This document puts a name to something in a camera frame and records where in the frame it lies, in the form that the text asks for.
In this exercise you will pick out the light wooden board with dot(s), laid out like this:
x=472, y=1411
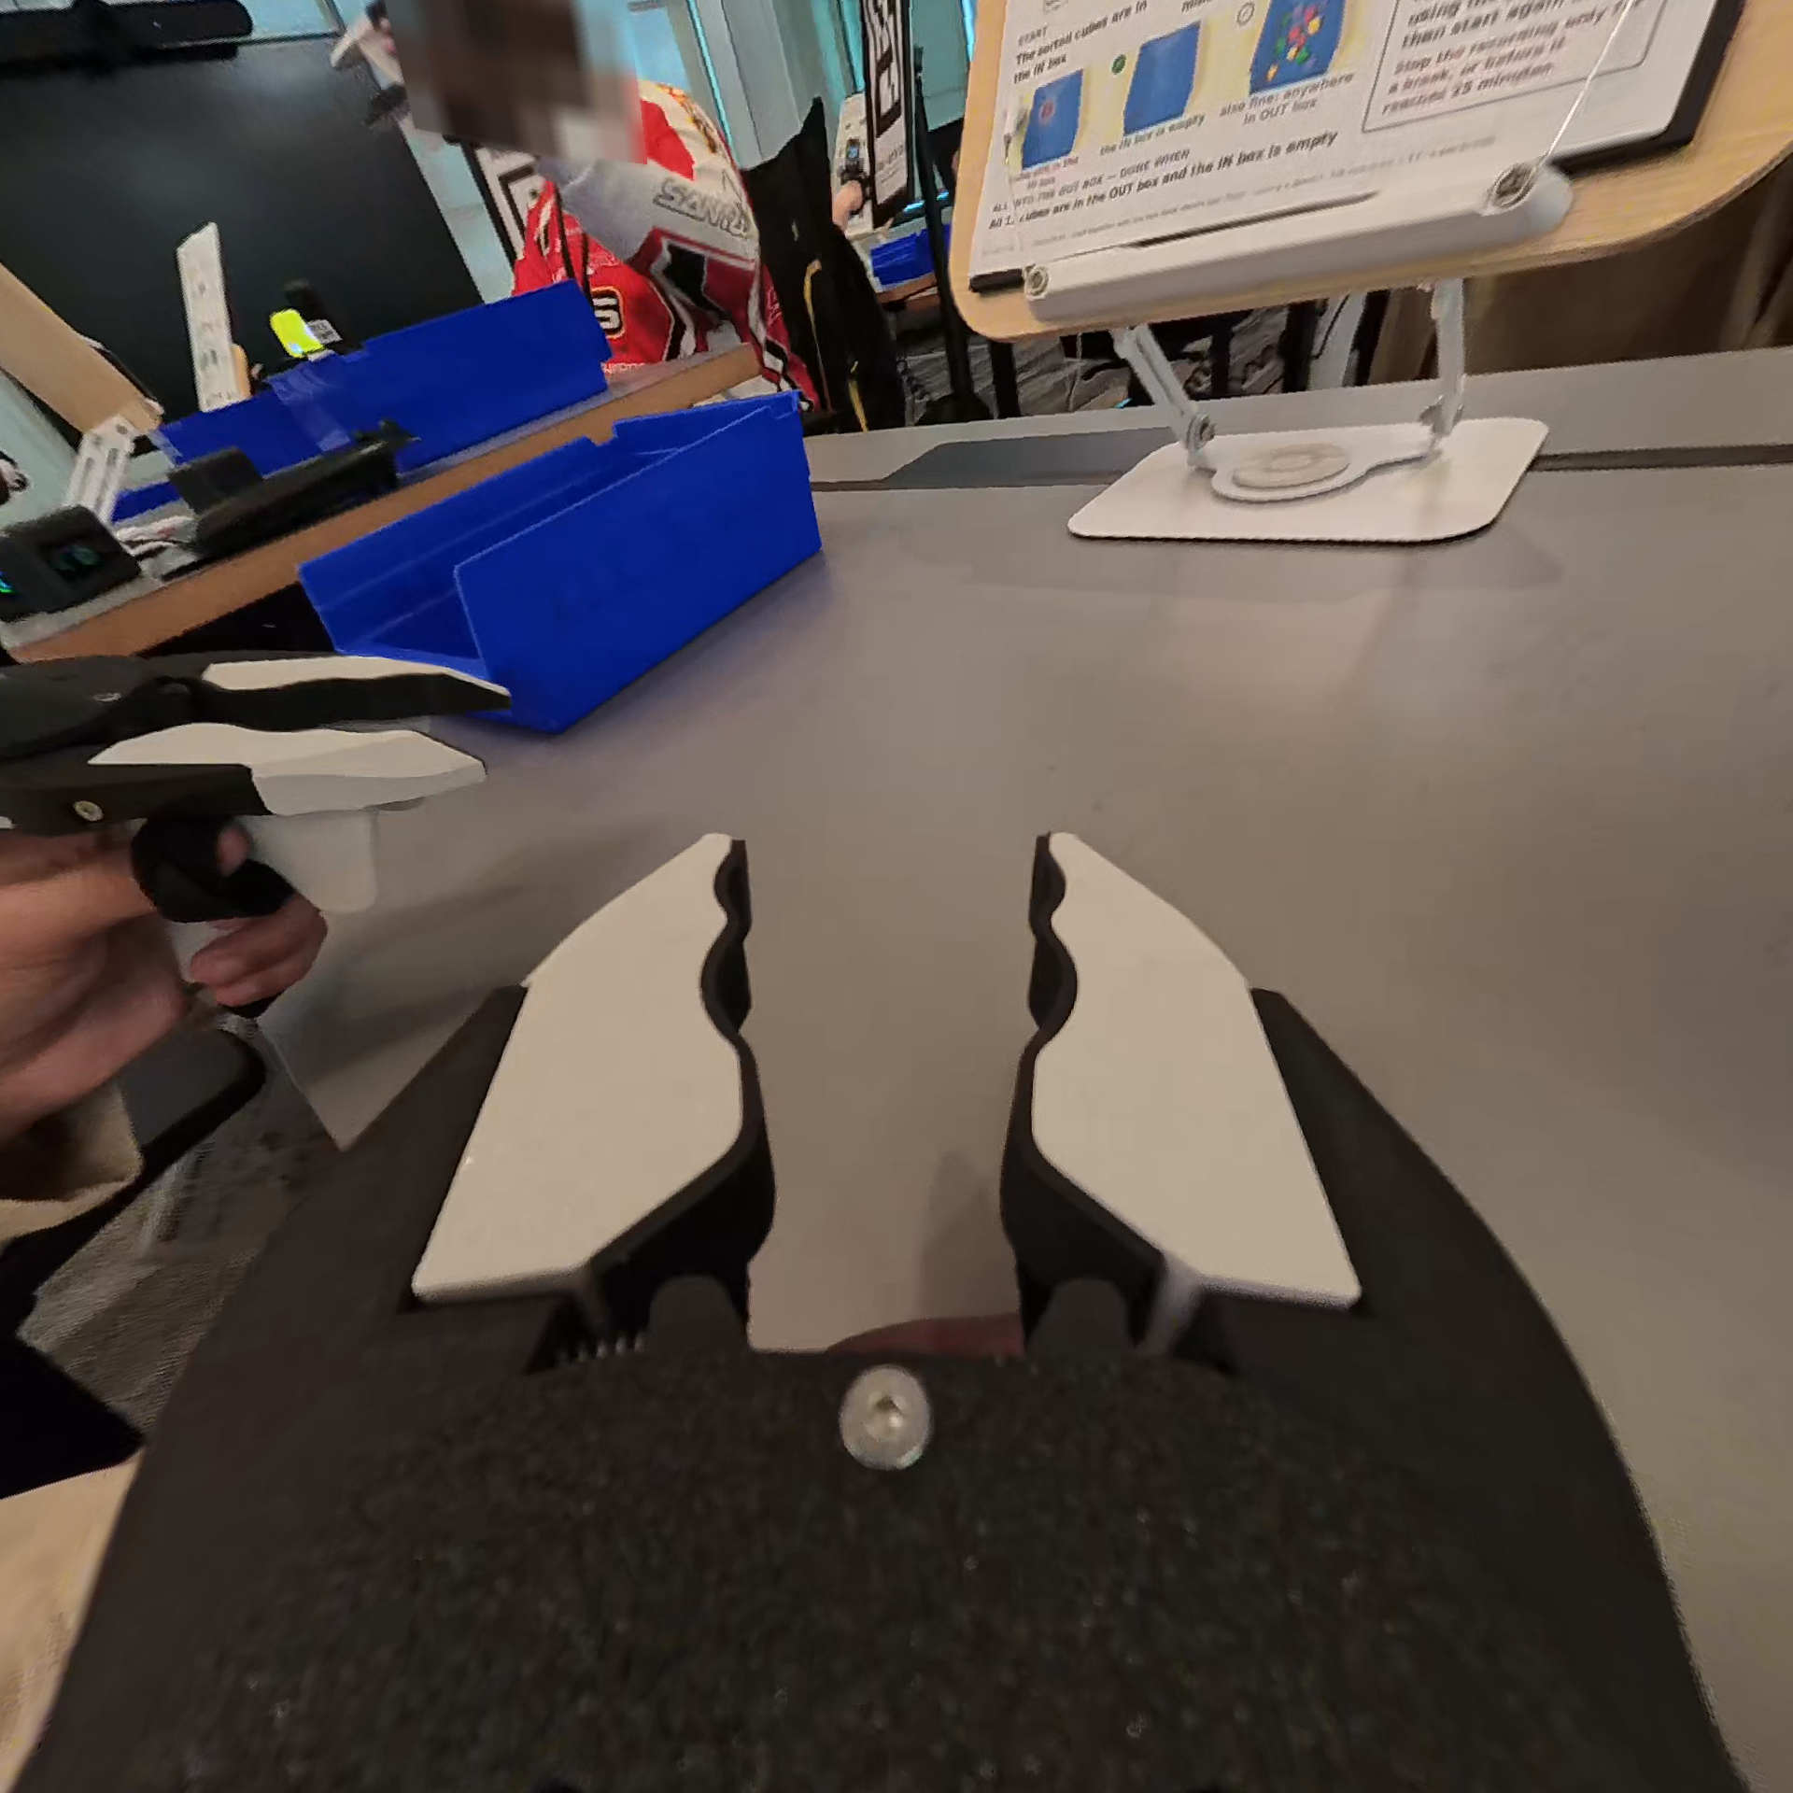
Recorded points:
x=1653, y=197

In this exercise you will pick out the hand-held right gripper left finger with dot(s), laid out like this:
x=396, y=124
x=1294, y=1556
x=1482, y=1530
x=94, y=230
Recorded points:
x=604, y=1107

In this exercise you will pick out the white standing card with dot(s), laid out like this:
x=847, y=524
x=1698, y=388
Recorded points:
x=212, y=323

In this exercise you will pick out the black wall screen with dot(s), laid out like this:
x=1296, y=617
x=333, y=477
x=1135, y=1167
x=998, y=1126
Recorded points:
x=141, y=183

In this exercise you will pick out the printed instruction sheet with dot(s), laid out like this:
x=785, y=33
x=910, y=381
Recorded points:
x=1192, y=183

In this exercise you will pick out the person's left forearm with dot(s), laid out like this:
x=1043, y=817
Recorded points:
x=57, y=1163

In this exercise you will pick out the black jacket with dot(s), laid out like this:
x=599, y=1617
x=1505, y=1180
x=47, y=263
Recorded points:
x=841, y=337

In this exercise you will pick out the black device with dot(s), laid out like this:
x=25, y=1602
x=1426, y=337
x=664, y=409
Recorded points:
x=280, y=484

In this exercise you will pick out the black framed marker sign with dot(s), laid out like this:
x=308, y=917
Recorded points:
x=886, y=84

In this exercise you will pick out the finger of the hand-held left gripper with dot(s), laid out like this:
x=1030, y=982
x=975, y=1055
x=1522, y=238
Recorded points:
x=338, y=672
x=350, y=771

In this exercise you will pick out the person's left hand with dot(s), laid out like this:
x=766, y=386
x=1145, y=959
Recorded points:
x=85, y=981

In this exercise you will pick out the black video bar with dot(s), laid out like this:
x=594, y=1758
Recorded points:
x=112, y=16

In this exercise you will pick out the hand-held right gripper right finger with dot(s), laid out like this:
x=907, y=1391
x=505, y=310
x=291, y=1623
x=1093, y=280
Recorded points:
x=1185, y=1107

